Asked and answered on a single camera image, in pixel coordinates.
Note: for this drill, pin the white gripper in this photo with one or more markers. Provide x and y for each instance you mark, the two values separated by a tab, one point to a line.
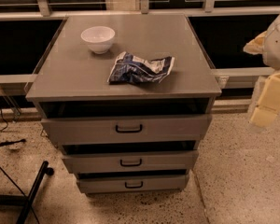
278	48

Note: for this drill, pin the grey top drawer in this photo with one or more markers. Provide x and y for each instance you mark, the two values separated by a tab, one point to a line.
126	129

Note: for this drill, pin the grey drawer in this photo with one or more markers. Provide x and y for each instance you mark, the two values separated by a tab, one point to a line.
130	162
132	183
126	129

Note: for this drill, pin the grey drawer cabinet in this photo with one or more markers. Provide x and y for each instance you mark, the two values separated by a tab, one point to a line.
72	82

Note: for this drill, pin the grey middle drawer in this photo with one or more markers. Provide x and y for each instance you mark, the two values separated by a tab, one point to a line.
130	162

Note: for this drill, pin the grey bottom drawer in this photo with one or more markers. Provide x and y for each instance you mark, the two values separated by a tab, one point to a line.
132	183

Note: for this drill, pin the crumpled blue white chip bag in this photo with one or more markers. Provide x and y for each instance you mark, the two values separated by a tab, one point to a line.
132	69

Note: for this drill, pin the white ceramic bowl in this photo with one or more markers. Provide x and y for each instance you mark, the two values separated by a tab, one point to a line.
99	39

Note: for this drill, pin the black metal stand leg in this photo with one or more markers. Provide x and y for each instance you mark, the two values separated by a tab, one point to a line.
26	201

